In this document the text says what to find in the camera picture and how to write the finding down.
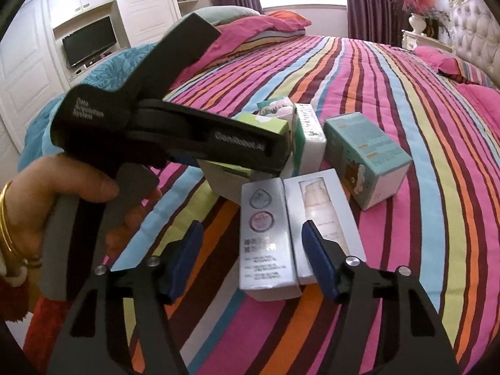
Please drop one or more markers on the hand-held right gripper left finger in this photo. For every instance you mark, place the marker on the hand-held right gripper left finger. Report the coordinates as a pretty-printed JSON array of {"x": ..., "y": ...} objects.
[{"x": 183, "y": 258}]

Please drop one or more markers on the white wall cabinet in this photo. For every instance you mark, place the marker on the white wall cabinet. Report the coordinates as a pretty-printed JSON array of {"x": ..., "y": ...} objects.
[{"x": 144, "y": 0}]

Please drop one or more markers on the white box green print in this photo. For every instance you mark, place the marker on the white box green print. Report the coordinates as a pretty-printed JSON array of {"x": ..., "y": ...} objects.
[{"x": 310, "y": 140}]

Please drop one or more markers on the white ornate nightstand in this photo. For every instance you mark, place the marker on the white ornate nightstand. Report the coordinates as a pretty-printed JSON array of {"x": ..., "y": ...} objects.
[{"x": 416, "y": 41}]

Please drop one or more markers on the blue patterned quilt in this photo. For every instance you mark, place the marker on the blue patterned quilt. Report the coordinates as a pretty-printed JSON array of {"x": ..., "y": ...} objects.
[{"x": 37, "y": 136}]

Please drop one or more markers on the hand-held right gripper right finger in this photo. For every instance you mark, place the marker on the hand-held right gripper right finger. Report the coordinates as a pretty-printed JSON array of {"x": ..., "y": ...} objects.
[{"x": 318, "y": 261}]

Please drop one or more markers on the plain white box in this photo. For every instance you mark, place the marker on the plain white box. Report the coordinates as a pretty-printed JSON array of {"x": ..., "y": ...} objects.
[{"x": 222, "y": 181}]

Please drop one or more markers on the small pink pillow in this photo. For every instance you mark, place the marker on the small pink pillow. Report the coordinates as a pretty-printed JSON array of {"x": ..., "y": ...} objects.
[{"x": 433, "y": 56}]

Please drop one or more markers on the pink orange folded quilt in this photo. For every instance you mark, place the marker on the pink orange folded quilt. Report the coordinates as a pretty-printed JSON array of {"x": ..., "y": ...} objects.
[{"x": 250, "y": 31}]

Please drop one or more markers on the white box bottle picture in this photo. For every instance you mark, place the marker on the white box bottle picture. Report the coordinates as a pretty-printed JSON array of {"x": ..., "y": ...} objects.
[{"x": 324, "y": 203}]

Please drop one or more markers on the gold bangle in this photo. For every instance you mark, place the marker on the gold bangle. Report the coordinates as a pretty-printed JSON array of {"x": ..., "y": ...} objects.
[{"x": 4, "y": 218}]

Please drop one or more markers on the black television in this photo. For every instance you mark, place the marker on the black television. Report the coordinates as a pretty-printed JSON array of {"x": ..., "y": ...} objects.
[{"x": 90, "y": 41}]

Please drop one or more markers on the teal box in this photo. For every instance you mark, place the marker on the teal box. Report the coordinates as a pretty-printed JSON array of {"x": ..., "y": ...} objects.
[{"x": 367, "y": 156}]

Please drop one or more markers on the white vase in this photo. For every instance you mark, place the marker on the white vase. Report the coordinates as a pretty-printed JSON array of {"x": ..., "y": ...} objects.
[{"x": 417, "y": 23}]

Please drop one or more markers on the person's left forearm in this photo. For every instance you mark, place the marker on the person's left forearm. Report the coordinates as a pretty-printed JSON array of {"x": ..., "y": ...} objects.
[{"x": 13, "y": 297}]

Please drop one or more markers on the tufted beige headboard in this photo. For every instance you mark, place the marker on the tufted beige headboard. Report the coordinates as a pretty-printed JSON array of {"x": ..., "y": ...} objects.
[{"x": 476, "y": 27}]

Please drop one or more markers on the person's left hand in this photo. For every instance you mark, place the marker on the person's left hand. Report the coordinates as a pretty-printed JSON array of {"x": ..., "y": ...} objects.
[{"x": 35, "y": 195}]

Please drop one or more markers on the pale green pillow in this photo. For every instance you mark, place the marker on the pale green pillow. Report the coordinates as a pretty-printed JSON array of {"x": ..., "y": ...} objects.
[{"x": 238, "y": 12}]

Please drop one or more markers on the striped bed sheet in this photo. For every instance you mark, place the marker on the striped bed sheet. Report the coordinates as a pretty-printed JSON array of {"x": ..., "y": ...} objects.
[{"x": 410, "y": 261}]

